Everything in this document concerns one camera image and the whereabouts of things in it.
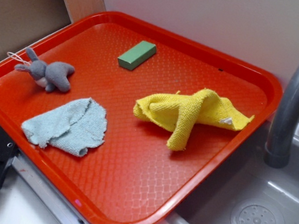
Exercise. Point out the light blue cloth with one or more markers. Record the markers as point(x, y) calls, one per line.
point(74, 127)

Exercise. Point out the red plastic tray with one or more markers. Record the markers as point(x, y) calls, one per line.
point(133, 178)

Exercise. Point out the gray toy sink basin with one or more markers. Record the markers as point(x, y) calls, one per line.
point(244, 190)

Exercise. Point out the green rectangular block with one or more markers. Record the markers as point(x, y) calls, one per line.
point(136, 55)

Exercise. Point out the sink drain strainer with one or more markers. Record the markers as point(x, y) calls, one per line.
point(255, 212)

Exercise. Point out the yellow cloth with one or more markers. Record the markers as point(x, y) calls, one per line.
point(179, 113)

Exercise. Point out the gray plush bunny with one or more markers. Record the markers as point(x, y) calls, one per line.
point(49, 76)

